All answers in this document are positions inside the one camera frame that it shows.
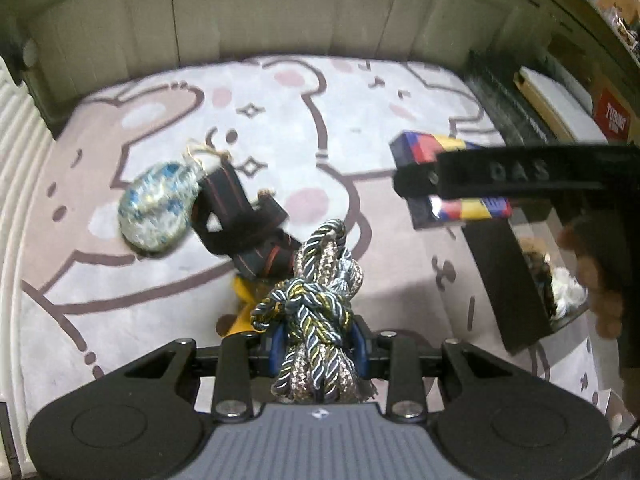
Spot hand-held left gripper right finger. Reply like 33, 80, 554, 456
352, 316, 546, 418

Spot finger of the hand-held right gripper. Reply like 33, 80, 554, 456
392, 145, 556, 201

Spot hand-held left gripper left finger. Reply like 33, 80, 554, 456
97, 327, 287, 420

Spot colourful card box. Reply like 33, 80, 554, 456
389, 131, 512, 222

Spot braided rope bundle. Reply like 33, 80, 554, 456
250, 219, 373, 405

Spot beige flower hair clip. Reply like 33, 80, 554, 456
517, 237, 556, 281

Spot white yarn bundle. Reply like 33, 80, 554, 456
547, 267, 588, 318

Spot black cardboard box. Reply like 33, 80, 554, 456
407, 196, 593, 353

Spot yellow headlamp with black strap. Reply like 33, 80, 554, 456
190, 160, 306, 343

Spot blue white patterned pouch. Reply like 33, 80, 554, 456
117, 142, 231, 256

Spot person's right hand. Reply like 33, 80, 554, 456
557, 225, 625, 338

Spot black wrapped crate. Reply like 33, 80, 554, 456
462, 50, 608, 146

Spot red beer carton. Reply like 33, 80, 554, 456
592, 87, 632, 142

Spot tan cardboard sheet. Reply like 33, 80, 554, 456
512, 69, 576, 141

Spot white tablet case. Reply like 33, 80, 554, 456
517, 67, 608, 143

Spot bagged snacks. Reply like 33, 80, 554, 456
607, 2, 640, 53

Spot dark grey countertop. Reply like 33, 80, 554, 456
500, 0, 640, 68

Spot bear printed blanket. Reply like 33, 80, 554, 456
20, 55, 631, 426

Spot cream kitchen cabinet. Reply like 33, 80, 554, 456
0, 0, 640, 126

